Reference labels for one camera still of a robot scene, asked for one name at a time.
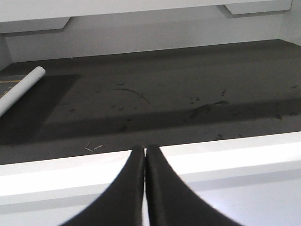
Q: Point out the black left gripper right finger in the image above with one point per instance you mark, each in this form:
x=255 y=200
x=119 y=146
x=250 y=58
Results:
x=171 y=202

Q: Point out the white pipe at left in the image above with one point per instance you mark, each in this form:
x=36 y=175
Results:
x=17 y=91

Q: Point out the white fume hood sash frame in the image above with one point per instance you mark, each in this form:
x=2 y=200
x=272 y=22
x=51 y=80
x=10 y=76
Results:
x=18 y=16

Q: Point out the white base cabinet with doors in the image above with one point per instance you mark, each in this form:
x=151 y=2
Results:
x=254 y=181

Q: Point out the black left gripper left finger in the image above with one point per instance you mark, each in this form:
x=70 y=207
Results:
x=121 y=203

